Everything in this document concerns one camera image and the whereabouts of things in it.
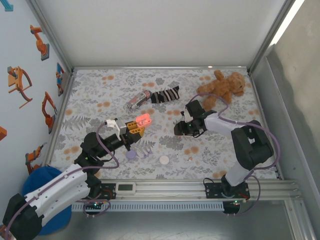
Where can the pink earbud charging case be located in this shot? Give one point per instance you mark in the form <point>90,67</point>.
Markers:
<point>145,120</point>

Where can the purple earbud charging case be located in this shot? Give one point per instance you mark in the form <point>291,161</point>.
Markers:
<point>131,155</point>

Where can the purple earbud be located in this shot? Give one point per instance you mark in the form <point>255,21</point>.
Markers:
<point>144,157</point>
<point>150,152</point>

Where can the white earbud charging case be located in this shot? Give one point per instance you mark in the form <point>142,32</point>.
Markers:
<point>164,160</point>

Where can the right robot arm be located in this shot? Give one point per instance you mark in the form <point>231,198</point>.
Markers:
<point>252,147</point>

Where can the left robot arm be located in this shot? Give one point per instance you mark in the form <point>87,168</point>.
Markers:
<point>55,192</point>

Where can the grey red patterned sock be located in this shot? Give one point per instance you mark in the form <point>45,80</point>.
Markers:
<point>138,99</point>

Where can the black white striped sock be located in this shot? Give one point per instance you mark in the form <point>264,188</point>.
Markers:
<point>165,95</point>

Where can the brown teddy bear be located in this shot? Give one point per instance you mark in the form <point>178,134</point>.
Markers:
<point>222,86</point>

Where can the white digital display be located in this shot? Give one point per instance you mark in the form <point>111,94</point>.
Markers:
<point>125,188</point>

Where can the floral tablecloth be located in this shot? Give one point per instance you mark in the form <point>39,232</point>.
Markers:
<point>100,85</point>

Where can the black controller board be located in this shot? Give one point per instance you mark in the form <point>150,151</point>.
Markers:
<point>95,206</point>
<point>231,207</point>

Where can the blue cap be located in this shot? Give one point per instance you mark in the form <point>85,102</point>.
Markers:
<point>42,177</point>

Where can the blue conveyor sticker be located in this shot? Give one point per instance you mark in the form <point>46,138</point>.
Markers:
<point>60,77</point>

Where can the orange box sticker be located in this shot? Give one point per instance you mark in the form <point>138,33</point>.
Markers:
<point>2,133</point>

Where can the orange gripper sticker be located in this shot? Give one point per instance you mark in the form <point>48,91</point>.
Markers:
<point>16,80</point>

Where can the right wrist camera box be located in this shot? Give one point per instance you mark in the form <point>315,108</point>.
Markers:
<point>183,116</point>

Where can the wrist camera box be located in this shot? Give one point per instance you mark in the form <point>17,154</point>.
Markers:
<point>113,123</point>
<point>183,116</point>

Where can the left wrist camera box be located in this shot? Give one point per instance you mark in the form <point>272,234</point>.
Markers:
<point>113,123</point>

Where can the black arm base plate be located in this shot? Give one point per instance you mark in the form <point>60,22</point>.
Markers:
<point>212,190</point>
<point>106,192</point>

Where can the aluminium frame rail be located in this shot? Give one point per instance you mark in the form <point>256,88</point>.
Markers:
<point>160,67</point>

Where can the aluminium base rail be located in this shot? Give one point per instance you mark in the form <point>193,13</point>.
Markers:
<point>175,190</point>

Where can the aluminium frame post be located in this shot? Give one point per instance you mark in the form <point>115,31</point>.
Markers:
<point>48,32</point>
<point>272,32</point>

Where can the teal wall sticker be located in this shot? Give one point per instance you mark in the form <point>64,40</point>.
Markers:
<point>7,5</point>

